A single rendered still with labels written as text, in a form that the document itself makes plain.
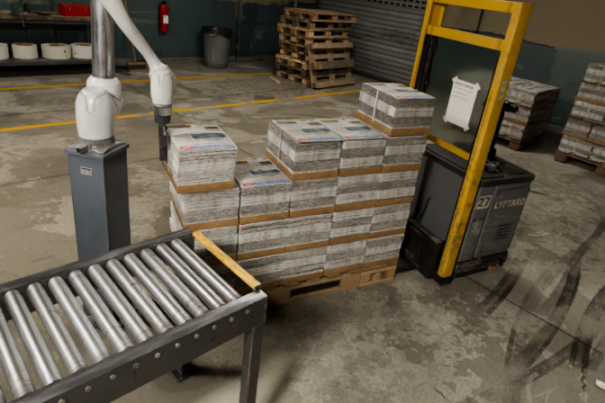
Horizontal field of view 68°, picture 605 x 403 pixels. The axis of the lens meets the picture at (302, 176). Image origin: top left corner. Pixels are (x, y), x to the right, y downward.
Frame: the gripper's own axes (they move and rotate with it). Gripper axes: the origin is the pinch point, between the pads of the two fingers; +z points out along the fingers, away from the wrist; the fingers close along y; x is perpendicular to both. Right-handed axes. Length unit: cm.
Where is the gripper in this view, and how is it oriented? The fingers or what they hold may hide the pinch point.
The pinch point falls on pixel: (162, 153)
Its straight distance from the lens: 233.4
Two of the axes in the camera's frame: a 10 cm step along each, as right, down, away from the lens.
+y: -4.3, -4.1, 8.1
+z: -1.2, 9.1, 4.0
